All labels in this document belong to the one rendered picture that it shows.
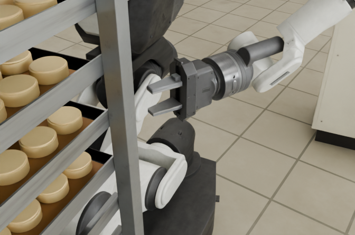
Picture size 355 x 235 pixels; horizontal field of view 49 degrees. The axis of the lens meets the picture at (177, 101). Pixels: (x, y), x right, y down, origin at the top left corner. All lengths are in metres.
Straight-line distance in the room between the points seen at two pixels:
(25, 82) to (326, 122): 1.61
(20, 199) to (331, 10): 0.62
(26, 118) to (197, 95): 0.37
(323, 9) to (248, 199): 1.04
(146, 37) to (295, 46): 0.32
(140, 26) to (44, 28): 0.45
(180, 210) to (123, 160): 0.78
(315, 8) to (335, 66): 1.02
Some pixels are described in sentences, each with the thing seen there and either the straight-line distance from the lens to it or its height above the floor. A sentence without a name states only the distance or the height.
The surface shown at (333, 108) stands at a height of 0.22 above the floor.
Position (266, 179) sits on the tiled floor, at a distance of 1.78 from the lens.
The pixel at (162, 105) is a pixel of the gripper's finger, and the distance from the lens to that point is 0.73.
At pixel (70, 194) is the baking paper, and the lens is 0.63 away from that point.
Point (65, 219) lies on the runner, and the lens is 0.59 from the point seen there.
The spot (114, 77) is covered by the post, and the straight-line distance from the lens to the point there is 0.55.
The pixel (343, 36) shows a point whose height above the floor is 0.57.
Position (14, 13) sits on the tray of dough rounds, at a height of 1.06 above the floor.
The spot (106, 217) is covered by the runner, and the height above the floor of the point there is 0.69.
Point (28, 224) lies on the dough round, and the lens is 0.59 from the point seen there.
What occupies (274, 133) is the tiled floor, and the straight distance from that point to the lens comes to 2.05.
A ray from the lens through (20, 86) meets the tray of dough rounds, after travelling 0.51.
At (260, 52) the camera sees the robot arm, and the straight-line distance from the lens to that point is 0.78.
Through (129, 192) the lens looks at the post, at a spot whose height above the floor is 0.73.
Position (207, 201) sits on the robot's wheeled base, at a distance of 1.43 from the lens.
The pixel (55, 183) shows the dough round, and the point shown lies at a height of 0.79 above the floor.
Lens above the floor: 1.21
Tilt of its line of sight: 33 degrees down
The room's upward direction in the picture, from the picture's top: straight up
